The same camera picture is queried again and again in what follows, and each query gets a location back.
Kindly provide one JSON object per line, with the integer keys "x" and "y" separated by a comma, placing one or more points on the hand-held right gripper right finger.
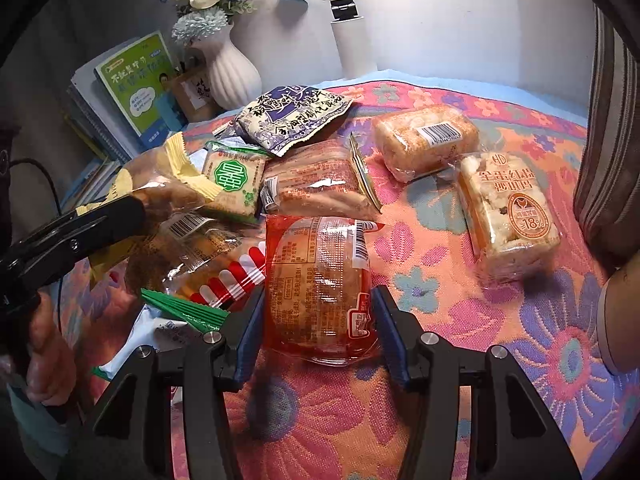
{"x": 387, "y": 335}

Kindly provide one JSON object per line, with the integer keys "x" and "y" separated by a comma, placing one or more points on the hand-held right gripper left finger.
{"x": 248, "y": 332}

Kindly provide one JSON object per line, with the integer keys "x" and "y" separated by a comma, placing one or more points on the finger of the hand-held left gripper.
{"x": 115, "y": 215}
{"x": 65, "y": 250}

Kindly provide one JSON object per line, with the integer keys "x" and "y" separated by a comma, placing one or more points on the yellow snack packet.
{"x": 170, "y": 180}

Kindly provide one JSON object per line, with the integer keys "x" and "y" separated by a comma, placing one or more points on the round bread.
{"x": 320, "y": 290}

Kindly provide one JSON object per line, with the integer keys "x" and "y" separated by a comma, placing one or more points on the white packet with green edge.
{"x": 165, "y": 330}

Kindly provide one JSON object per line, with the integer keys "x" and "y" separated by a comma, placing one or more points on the long bread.
{"x": 315, "y": 180}

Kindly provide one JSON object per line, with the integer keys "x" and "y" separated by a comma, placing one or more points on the person's left hand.
{"x": 50, "y": 350}

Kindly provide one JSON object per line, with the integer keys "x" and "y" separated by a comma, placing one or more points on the square biscuit pack with barcode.
{"x": 195, "y": 250}

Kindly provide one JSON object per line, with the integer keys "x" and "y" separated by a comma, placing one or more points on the stack of books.
{"x": 95, "y": 125}

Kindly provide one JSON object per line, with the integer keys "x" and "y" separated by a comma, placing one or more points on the green label biscuit packet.
{"x": 235, "y": 180}

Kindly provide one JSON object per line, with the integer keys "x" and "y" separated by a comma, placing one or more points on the green book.
{"x": 140, "y": 90}

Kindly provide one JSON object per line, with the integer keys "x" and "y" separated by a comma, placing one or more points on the puffed rice cake pack orange label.
{"x": 510, "y": 220}

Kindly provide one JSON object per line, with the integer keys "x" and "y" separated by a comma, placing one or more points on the white ribbed vase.
{"x": 230, "y": 70}

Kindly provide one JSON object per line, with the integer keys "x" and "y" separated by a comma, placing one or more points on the puffed rice cake pack barcode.
{"x": 425, "y": 142}

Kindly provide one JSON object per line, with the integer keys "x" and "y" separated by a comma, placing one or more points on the blue white patterned snack bag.
{"x": 290, "y": 120}

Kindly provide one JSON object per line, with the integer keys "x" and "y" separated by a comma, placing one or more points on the beige thermos bottle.
{"x": 622, "y": 320}

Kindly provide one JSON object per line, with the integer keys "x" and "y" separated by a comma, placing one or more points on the grey striped fabric bag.
{"x": 610, "y": 160}

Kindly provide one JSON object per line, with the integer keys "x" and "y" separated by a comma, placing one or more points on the white lamp pole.
{"x": 355, "y": 45}

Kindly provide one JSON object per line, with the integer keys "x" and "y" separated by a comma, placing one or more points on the black clip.
{"x": 344, "y": 10}

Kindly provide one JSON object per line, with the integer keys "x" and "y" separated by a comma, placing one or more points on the small picture frame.
{"x": 195, "y": 95}

